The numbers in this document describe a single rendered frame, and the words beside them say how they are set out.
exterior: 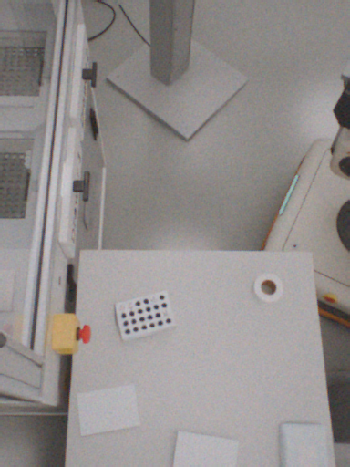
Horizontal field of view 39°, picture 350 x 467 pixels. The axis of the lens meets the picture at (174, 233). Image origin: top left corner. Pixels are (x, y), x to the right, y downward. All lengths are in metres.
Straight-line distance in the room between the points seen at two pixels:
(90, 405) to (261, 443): 0.38
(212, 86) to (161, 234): 0.77
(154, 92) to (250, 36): 0.62
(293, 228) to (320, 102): 0.86
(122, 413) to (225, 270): 0.41
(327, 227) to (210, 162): 0.64
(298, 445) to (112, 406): 0.40
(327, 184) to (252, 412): 1.04
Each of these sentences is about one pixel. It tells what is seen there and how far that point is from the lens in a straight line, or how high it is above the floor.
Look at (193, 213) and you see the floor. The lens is 2.11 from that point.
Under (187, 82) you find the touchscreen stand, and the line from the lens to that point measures 2.42.
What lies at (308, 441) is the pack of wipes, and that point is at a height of 0.80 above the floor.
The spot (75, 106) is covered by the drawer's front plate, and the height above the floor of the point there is 0.93.
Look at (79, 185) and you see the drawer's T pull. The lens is 1.15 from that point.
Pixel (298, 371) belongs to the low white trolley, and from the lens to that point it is 1.21.
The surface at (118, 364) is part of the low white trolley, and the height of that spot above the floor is 0.76.
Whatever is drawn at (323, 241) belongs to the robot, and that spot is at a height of 0.28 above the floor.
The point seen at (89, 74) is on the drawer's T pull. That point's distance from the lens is 1.32.
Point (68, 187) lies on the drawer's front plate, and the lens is 1.13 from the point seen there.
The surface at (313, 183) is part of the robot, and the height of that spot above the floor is 0.28.
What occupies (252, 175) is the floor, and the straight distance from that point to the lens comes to 2.23.
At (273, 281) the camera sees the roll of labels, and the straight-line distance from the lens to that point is 1.20.
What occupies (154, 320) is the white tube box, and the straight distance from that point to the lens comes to 1.15.
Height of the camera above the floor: 1.92
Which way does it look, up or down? 68 degrees down
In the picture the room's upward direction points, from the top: 6 degrees clockwise
